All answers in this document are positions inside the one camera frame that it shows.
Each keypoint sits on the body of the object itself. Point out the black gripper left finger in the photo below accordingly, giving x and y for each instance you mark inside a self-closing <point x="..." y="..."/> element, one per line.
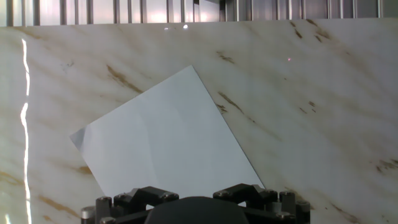
<point x="136" y="199"/>

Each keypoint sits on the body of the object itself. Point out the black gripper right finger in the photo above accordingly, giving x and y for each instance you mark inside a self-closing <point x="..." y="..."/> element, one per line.
<point x="264" y="199"/>

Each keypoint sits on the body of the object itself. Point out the white paper sheet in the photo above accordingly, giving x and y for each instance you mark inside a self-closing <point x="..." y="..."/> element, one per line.
<point x="168" y="140"/>

